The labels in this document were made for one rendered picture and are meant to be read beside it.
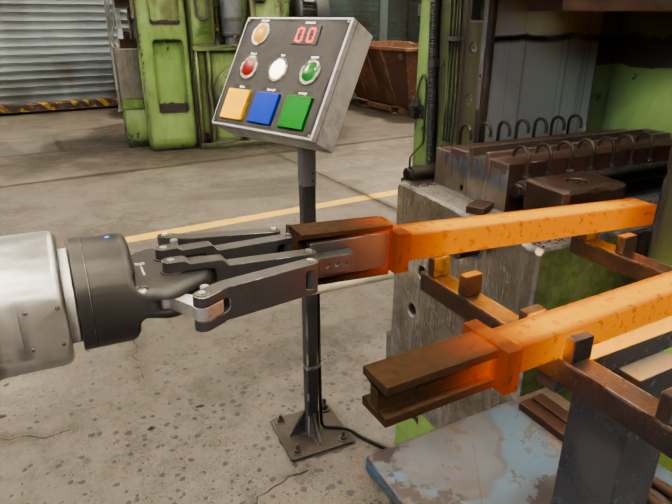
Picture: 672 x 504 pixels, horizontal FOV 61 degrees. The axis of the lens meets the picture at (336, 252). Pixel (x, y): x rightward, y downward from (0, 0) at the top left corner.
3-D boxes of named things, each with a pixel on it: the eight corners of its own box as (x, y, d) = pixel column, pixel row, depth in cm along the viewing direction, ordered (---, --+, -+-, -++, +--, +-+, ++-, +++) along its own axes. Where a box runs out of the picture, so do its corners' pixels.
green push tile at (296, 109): (300, 129, 122) (311, 97, 122) (276, 125, 126) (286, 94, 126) (305, 132, 123) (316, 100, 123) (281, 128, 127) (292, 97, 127)
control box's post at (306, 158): (308, 438, 175) (300, 72, 134) (304, 430, 178) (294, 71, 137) (319, 435, 177) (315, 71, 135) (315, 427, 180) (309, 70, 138)
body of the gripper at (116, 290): (74, 317, 43) (197, 294, 47) (84, 376, 36) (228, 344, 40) (58, 222, 40) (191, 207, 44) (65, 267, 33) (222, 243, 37)
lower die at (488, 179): (503, 212, 90) (510, 159, 87) (433, 181, 107) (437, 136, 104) (683, 183, 106) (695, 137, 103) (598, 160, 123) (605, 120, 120)
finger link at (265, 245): (163, 303, 41) (157, 295, 43) (298, 272, 47) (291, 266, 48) (157, 252, 40) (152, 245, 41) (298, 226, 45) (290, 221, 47)
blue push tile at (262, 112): (268, 124, 128) (279, 93, 128) (245, 120, 132) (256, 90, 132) (273, 127, 129) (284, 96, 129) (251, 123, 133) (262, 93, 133)
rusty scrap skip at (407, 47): (402, 121, 697) (406, 48, 664) (326, 103, 848) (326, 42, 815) (476, 114, 753) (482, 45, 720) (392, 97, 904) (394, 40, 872)
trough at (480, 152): (488, 161, 92) (489, 153, 91) (469, 155, 96) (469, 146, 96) (668, 140, 108) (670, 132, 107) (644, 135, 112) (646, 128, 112)
